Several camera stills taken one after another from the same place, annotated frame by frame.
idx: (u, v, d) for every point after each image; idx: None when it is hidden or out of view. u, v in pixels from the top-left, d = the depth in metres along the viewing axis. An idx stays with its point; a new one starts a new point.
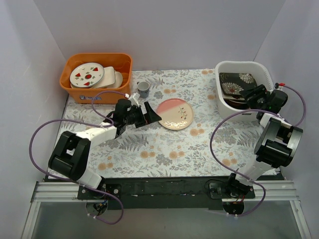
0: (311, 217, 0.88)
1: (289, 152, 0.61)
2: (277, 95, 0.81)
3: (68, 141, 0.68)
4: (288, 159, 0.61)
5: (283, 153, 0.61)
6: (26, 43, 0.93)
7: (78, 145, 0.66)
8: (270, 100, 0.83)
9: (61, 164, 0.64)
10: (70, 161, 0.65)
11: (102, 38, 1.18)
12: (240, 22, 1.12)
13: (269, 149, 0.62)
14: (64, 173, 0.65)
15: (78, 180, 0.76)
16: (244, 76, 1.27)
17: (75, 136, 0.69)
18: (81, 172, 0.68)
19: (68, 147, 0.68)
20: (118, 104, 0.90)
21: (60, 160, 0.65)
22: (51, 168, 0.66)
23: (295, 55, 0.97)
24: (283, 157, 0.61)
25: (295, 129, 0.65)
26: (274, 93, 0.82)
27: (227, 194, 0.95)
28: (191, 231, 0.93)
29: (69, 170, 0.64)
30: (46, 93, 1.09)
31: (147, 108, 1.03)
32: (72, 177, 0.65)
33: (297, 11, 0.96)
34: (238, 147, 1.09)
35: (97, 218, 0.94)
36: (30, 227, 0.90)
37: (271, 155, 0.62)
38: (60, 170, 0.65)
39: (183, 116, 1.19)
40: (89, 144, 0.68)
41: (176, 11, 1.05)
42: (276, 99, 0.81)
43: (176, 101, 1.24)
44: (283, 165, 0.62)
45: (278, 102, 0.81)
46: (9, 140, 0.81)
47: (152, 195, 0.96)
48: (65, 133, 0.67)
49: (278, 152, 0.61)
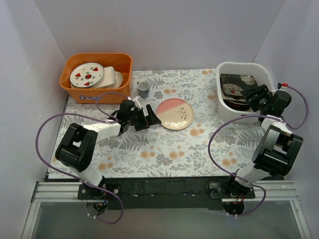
0: (311, 217, 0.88)
1: (287, 162, 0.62)
2: (281, 96, 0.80)
3: (75, 133, 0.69)
4: (286, 169, 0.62)
5: (282, 163, 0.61)
6: (26, 43, 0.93)
7: (85, 137, 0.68)
8: (273, 102, 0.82)
9: (68, 155, 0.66)
10: (77, 152, 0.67)
11: (102, 38, 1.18)
12: (240, 22, 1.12)
13: (268, 158, 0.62)
14: (71, 164, 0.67)
15: (82, 175, 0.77)
16: (245, 77, 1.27)
17: (81, 128, 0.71)
18: (88, 163, 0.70)
19: (75, 139, 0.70)
20: (122, 103, 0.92)
21: (67, 151, 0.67)
22: (58, 158, 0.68)
23: (295, 55, 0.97)
24: (281, 167, 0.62)
25: (295, 137, 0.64)
26: (277, 93, 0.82)
27: (227, 194, 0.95)
28: (191, 231, 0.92)
29: (75, 161, 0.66)
30: (46, 93, 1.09)
31: (149, 111, 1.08)
32: (78, 168, 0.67)
33: (296, 12, 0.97)
34: (238, 147, 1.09)
35: (97, 218, 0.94)
36: (30, 227, 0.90)
37: (269, 164, 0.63)
38: (66, 160, 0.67)
39: (183, 116, 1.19)
40: (96, 136, 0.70)
41: (176, 10, 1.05)
42: (279, 100, 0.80)
43: (176, 101, 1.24)
44: (281, 174, 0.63)
45: (281, 104, 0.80)
46: (9, 140, 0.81)
47: (152, 195, 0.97)
48: (72, 125, 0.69)
49: (277, 162, 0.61)
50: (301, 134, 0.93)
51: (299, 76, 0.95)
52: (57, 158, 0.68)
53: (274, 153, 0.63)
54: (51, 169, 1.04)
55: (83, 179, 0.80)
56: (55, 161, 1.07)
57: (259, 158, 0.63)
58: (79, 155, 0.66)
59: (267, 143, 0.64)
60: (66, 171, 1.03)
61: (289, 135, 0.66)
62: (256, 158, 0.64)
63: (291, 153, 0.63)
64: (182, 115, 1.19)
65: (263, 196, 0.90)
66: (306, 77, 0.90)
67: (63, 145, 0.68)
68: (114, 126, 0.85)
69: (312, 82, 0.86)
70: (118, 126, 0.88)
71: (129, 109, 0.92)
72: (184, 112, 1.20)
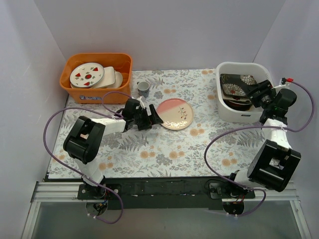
0: (311, 217, 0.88)
1: (283, 178, 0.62)
2: (284, 96, 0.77)
3: (83, 126, 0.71)
4: (281, 186, 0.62)
5: (277, 179, 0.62)
6: (27, 43, 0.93)
7: (93, 129, 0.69)
8: (276, 102, 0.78)
9: (76, 146, 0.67)
10: (84, 143, 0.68)
11: (102, 38, 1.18)
12: (240, 22, 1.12)
13: (263, 174, 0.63)
14: (78, 155, 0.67)
15: (86, 169, 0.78)
16: (245, 77, 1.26)
17: (89, 121, 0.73)
18: (94, 155, 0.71)
19: (82, 131, 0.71)
20: (128, 102, 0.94)
21: (75, 142, 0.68)
22: (66, 150, 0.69)
23: (295, 56, 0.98)
24: (277, 182, 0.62)
25: (292, 154, 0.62)
26: (280, 93, 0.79)
27: (227, 194, 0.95)
28: (191, 231, 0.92)
29: (82, 152, 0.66)
30: (47, 93, 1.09)
31: (152, 111, 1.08)
32: (84, 158, 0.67)
33: (296, 12, 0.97)
34: (238, 147, 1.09)
35: (97, 218, 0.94)
36: (30, 227, 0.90)
37: (263, 181, 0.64)
38: (74, 151, 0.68)
39: (183, 116, 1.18)
40: (103, 129, 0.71)
41: (176, 11, 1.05)
42: (282, 100, 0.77)
43: (176, 101, 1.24)
44: (277, 190, 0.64)
45: (284, 104, 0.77)
46: (9, 140, 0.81)
47: (152, 195, 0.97)
48: (81, 117, 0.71)
49: (272, 178, 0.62)
50: (301, 135, 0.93)
51: (299, 76, 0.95)
52: (65, 149, 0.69)
53: (268, 170, 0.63)
54: (51, 169, 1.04)
55: (85, 174, 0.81)
56: (55, 161, 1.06)
57: (253, 175, 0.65)
58: (86, 146, 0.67)
59: (261, 160, 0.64)
60: (66, 171, 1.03)
61: (287, 150, 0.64)
62: (250, 175, 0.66)
63: (287, 170, 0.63)
64: (182, 115, 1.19)
65: (263, 197, 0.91)
66: (306, 77, 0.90)
67: (71, 137, 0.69)
68: (120, 122, 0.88)
69: (312, 82, 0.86)
70: (124, 123, 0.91)
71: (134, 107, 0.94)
72: (184, 112, 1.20)
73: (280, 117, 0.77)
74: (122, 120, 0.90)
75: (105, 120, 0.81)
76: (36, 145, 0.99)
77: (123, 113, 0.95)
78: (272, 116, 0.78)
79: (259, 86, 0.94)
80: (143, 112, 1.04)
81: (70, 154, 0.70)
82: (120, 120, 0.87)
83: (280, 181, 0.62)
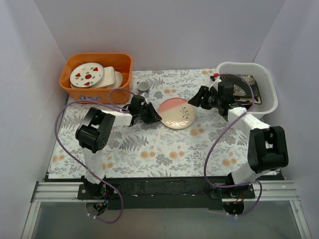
0: (311, 217, 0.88)
1: (283, 156, 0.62)
2: (225, 85, 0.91)
3: (94, 116, 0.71)
4: (285, 161, 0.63)
5: (279, 161, 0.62)
6: (27, 43, 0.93)
7: (104, 119, 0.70)
8: (223, 93, 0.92)
9: (87, 134, 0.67)
10: (95, 133, 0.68)
11: (102, 38, 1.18)
12: (240, 22, 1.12)
13: (267, 163, 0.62)
14: (89, 143, 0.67)
15: (94, 162, 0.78)
16: (246, 77, 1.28)
17: (100, 111, 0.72)
18: (103, 145, 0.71)
19: (93, 122, 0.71)
20: (133, 98, 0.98)
21: (86, 130, 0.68)
22: (78, 138, 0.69)
23: (295, 55, 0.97)
24: (280, 163, 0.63)
25: (276, 130, 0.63)
26: (222, 86, 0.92)
27: (227, 195, 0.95)
28: (191, 231, 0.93)
29: (93, 140, 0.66)
30: (47, 93, 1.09)
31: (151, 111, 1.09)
32: (94, 147, 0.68)
33: (296, 12, 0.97)
34: (238, 147, 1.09)
35: (97, 218, 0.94)
36: (31, 227, 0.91)
37: (270, 167, 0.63)
38: (85, 140, 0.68)
39: (185, 116, 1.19)
40: (113, 120, 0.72)
41: (176, 11, 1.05)
42: (228, 90, 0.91)
43: (177, 101, 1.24)
44: (283, 166, 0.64)
45: (230, 91, 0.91)
46: (9, 140, 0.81)
47: (152, 195, 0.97)
48: (91, 108, 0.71)
49: (275, 163, 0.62)
50: (300, 135, 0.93)
51: (298, 76, 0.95)
52: (76, 138, 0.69)
53: (268, 155, 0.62)
54: (51, 170, 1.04)
55: (89, 168, 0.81)
56: (55, 161, 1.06)
57: (260, 167, 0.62)
58: (97, 134, 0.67)
59: (259, 150, 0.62)
60: (66, 171, 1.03)
61: (269, 129, 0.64)
62: (257, 168, 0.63)
63: (280, 144, 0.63)
64: (183, 114, 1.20)
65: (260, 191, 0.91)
66: (306, 77, 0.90)
67: (82, 126, 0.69)
68: (127, 117, 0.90)
69: (311, 82, 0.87)
70: (130, 117, 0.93)
71: (139, 103, 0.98)
72: (186, 112, 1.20)
73: (233, 102, 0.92)
74: (129, 114, 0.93)
75: (113, 113, 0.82)
76: (37, 145, 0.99)
77: (130, 108, 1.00)
78: (229, 105, 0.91)
79: (199, 93, 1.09)
80: (148, 108, 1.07)
81: (80, 143, 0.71)
82: (127, 115, 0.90)
83: (282, 157, 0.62)
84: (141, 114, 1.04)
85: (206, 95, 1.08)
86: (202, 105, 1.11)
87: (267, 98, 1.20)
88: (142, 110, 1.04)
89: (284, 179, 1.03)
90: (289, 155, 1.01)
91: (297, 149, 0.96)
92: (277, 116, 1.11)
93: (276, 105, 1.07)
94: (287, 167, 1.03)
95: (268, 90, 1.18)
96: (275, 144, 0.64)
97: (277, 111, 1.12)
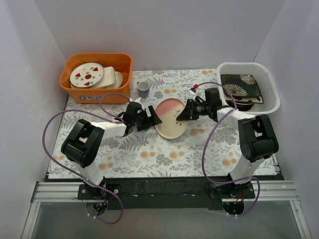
0: (311, 218, 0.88)
1: (273, 141, 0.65)
2: (212, 91, 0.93)
3: (82, 129, 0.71)
4: (275, 146, 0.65)
5: (270, 149, 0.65)
6: (27, 43, 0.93)
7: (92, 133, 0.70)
8: (211, 98, 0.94)
9: (74, 149, 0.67)
10: (81, 149, 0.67)
11: (103, 38, 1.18)
12: (240, 22, 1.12)
13: (258, 148, 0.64)
14: (76, 159, 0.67)
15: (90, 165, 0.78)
16: (246, 77, 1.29)
17: (88, 124, 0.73)
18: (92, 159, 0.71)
19: (81, 134, 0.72)
20: (129, 105, 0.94)
21: (72, 145, 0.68)
22: (64, 153, 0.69)
23: (295, 56, 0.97)
24: (272, 149, 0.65)
25: (262, 117, 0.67)
26: (208, 91, 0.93)
27: (227, 195, 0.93)
28: (191, 230, 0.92)
29: (80, 156, 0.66)
30: (47, 93, 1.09)
31: (152, 113, 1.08)
32: (82, 163, 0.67)
33: (296, 12, 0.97)
34: (237, 147, 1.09)
35: (97, 218, 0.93)
36: (30, 227, 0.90)
37: (262, 152, 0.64)
38: (72, 155, 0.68)
39: (178, 122, 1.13)
40: (102, 134, 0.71)
41: (176, 11, 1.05)
42: (215, 94, 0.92)
43: (169, 103, 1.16)
44: (274, 151, 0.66)
45: (217, 95, 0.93)
46: (9, 140, 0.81)
47: (152, 195, 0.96)
48: (80, 121, 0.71)
49: (265, 149, 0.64)
50: (300, 135, 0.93)
51: (298, 75, 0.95)
52: (63, 152, 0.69)
53: (258, 141, 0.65)
54: (51, 170, 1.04)
55: (84, 176, 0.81)
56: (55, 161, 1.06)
57: (252, 151, 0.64)
58: (84, 150, 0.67)
59: (249, 135, 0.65)
60: (66, 171, 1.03)
61: (255, 117, 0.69)
62: (251, 153, 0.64)
63: (268, 131, 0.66)
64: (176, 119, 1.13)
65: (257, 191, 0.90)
66: (305, 77, 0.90)
67: (69, 140, 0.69)
68: (120, 127, 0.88)
69: (311, 82, 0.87)
70: (124, 127, 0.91)
71: (135, 110, 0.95)
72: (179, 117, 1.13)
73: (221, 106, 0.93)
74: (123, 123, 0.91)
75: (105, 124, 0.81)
76: (36, 145, 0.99)
77: (124, 117, 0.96)
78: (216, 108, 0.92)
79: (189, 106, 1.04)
80: (143, 113, 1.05)
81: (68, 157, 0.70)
82: (119, 124, 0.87)
83: (272, 142, 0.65)
84: (137, 121, 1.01)
85: (193, 107, 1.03)
86: (193, 117, 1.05)
87: (268, 97, 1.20)
88: (138, 118, 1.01)
89: (284, 179, 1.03)
90: (289, 156, 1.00)
91: (297, 149, 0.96)
92: (277, 115, 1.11)
93: (277, 105, 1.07)
94: (286, 167, 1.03)
95: (269, 90, 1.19)
96: (263, 131, 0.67)
97: (276, 111, 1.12)
